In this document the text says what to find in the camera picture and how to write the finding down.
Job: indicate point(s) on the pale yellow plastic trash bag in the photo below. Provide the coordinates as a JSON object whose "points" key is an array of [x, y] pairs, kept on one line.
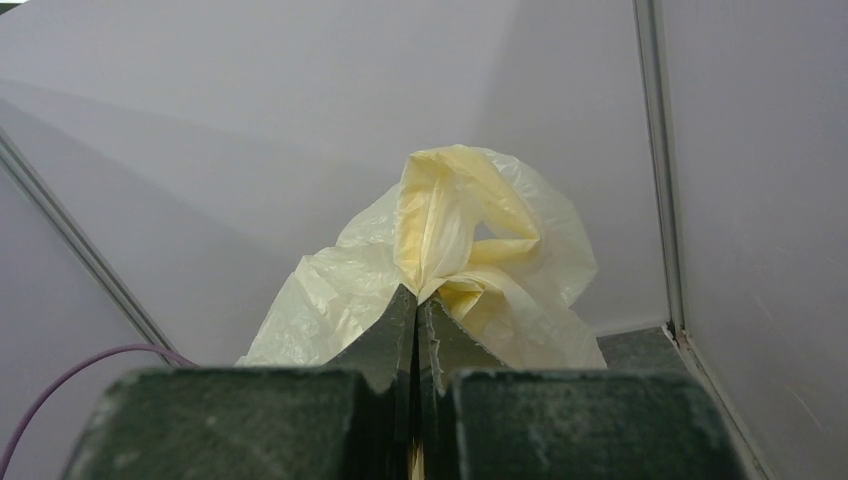
{"points": [[506, 252]]}

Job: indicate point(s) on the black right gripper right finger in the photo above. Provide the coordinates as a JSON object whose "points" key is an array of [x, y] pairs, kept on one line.
{"points": [[444, 348]]}

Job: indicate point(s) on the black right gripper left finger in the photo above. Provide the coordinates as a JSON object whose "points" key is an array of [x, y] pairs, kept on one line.
{"points": [[383, 356]]}

